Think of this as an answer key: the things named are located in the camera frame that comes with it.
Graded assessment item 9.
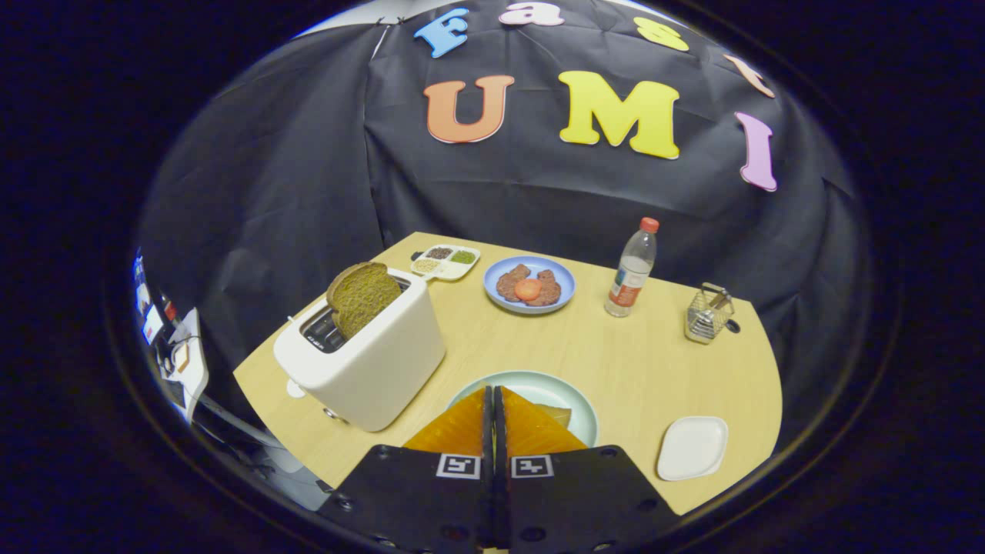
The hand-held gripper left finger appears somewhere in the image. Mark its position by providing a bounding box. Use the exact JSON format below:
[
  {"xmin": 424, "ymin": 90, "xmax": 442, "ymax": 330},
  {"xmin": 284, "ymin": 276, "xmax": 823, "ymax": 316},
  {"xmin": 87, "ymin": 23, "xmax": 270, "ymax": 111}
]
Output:
[{"xmin": 317, "ymin": 387, "xmax": 494, "ymax": 553}]

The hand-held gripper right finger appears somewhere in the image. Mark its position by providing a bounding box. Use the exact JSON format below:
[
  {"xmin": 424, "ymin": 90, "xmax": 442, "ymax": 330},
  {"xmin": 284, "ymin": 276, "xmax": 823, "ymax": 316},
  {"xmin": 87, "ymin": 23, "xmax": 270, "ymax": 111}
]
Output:
[{"xmin": 493, "ymin": 386, "xmax": 682, "ymax": 553}]

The brown bread slice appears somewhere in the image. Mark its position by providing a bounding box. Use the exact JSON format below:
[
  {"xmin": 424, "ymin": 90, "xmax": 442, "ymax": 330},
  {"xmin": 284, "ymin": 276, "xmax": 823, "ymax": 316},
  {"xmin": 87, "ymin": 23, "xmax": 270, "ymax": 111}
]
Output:
[{"xmin": 326, "ymin": 262, "xmax": 402, "ymax": 341}]

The pale green round plate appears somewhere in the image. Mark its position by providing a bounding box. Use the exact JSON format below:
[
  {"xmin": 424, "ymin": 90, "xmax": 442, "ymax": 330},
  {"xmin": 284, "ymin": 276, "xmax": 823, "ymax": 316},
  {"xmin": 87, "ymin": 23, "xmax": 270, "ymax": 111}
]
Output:
[{"xmin": 448, "ymin": 371, "xmax": 599, "ymax": 449}]

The small white square plate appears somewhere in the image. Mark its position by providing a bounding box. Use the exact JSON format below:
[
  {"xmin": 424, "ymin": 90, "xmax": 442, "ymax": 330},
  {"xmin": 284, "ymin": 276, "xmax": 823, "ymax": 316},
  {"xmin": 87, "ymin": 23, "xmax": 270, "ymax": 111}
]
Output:
[{"xmin": 656, "ymin": 416, "xmax": 730, "ymax": 482}]

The white toaster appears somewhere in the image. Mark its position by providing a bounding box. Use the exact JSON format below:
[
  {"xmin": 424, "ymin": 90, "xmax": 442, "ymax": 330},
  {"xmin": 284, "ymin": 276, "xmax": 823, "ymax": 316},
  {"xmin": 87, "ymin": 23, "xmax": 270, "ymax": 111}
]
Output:
[{"xmin": 273, "ymin": 267, "xmax": 447, "ymax": 433}]

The brown meat patty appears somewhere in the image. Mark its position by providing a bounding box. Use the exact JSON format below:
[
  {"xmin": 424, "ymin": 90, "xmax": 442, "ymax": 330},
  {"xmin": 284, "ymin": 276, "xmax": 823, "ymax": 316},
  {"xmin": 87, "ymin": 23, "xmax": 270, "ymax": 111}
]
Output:
[
  {"xmin": 531, "ymin": 269, "xmax": 563, "ymax": 306},
  {"xmin": 496, "ymin": 264, "xmax": 532, "ymax": 302}
]

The clear bottle with red cap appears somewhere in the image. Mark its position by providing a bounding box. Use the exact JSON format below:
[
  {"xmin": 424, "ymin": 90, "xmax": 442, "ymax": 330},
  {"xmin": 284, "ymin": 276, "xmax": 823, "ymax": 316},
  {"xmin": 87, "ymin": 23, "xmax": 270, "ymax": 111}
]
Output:
[{"xmin": 604, "ymin": 217, "xmax": 660, "ymax": 319}]

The white divided seasoning dish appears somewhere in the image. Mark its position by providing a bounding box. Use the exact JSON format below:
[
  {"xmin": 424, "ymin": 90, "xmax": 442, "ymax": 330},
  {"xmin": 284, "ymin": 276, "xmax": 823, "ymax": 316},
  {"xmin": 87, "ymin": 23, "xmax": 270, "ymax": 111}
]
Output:
[{"xmin": 409, "ymin": 244, "xmax": 482, "ymax": 282}]

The blue round plate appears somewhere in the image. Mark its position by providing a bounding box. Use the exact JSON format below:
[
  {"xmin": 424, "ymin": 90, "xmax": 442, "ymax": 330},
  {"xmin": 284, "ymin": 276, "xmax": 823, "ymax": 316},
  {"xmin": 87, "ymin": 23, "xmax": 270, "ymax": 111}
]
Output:
[{"xmin": 483, "ymin": 255, "xmax": 576, "ymax": 315}]

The white cluttered side desk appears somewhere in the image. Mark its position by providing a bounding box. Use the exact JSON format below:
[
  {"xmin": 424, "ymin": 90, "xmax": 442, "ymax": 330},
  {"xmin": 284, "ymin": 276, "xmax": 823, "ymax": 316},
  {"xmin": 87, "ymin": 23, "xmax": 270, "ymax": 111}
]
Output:
[{"xmin": 132, "ymin": 246, "xmax": 210, "ymax": 424}]

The black backdrop cloth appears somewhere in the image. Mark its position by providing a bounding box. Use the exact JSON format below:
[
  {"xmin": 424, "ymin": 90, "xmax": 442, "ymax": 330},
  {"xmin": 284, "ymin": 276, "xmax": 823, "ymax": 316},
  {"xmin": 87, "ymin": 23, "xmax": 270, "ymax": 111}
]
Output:
[{"xmin": 139, "ymin": 0, "xmax": 859, "ymax": 455}]

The metal wire basket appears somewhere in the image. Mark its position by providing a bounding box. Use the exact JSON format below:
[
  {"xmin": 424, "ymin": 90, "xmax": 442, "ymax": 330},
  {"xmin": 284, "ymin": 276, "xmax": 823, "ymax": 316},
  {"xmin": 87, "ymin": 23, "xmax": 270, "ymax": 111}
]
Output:
[{"xmin": 684, "ymin": 283, "xmax": 736, "ymax": 345}]

